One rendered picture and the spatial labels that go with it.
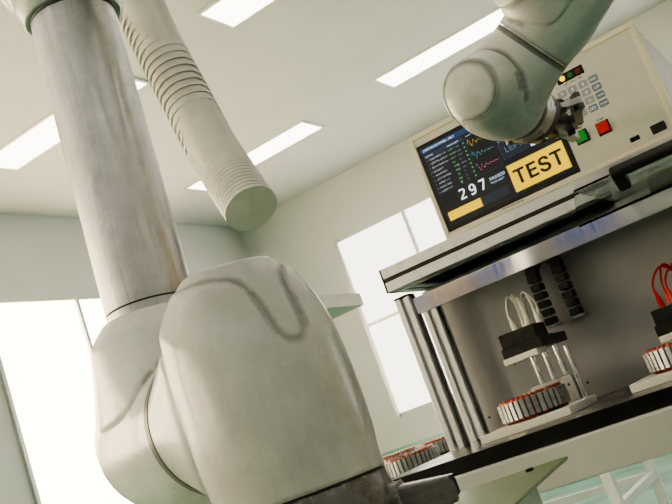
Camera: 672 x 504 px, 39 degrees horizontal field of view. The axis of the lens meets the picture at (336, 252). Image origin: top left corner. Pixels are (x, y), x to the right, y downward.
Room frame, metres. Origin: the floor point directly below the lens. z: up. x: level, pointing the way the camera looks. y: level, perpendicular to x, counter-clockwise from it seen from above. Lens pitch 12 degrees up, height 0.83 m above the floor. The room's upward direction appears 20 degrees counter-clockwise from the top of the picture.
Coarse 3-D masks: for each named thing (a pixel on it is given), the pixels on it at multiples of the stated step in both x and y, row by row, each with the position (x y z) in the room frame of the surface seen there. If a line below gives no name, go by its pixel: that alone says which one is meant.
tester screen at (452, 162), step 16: (464, 128) 1.61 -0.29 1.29; (432, 144) 1.64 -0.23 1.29; (448, 144) 1.63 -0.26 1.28; (464, 144) 1.62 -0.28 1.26; (480, 144) 1.61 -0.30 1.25; (496, 144) 1.59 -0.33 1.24; (544, 144) 1.56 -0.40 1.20; (432, 160) 1.65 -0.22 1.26; (448, 160) 1.64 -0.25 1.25; (464, 160) 1.62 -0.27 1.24; (480, 160) 1.61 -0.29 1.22; (496, 160) 1.60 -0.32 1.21; (512, 160) 1.59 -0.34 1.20; (432, 176) 1.65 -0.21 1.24; (448, 176) 1.64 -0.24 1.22; (464, 176) 1.63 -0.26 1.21; (480, 176) 1.62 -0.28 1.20; (496, 176) 1.60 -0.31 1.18; (448, 192) 1.65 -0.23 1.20; (512, 192) 1.60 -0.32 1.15; (448, 208) 1.65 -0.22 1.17; (480, 208) 1.63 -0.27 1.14
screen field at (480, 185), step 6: (480, 180) 1.62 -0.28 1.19; (486, 180) 1.61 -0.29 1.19; (468, 186) 1.63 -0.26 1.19; (474, 186) 1.62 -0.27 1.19; (480, 186) 1.62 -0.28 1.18; (486, 186) 1.61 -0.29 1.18; (462, 192) 1.63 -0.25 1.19; (468, 192) 1.63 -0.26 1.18; (474, 192) 1.62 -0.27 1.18; (480, 192) 1.62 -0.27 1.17; (462, 198) 1.64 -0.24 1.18; (468, 198) 1.63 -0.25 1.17
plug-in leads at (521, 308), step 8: (512, 296) 1.66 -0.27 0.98; (520, 296) 1.66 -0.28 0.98; (528, 296) 1.64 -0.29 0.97; (520, 304) 1.62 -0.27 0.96; (536, 304) 1.64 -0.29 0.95; (520, 312) 1.67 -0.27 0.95; (536, 312) 1.61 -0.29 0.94; (512, 320) 1.63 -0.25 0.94; (520, 320) 1.65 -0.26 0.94; (528, 320) 1.61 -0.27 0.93; (536, 320) 1.61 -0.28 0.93; (512, 328) 1.63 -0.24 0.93
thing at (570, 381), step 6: (558, 378) 1.61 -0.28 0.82; (564, 378) 1.60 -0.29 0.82; (570, 378) 1.60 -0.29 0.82; (540, 384) 1.64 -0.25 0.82; (546, 384) 1.62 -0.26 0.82; (570, 384) 1.60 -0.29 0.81; (576, 384) 1.60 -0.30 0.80; (570, 390) 1.60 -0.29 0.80; (576, 390) 1.60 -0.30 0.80; (570, 396) 1.61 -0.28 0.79; (576, 396) 1.60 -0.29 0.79; (582, 396) 1.61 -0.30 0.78
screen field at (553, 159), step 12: (552, 144) 1.55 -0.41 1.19; (528, 156) 1.57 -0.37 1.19; (540, 156) 1.56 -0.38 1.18; (552, 156) 1.56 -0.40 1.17; (564, 156) 1.55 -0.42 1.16; (516, 168) 1.59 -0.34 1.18; (528, 168) 1.58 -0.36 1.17; (540, 168) 1.57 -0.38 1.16; (552, 168) 1.56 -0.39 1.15; (564, 168) 1.55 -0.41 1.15; (516, 180) 1.59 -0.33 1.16; (528, 180) 1.58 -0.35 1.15; (540, 180) 1.57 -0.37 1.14
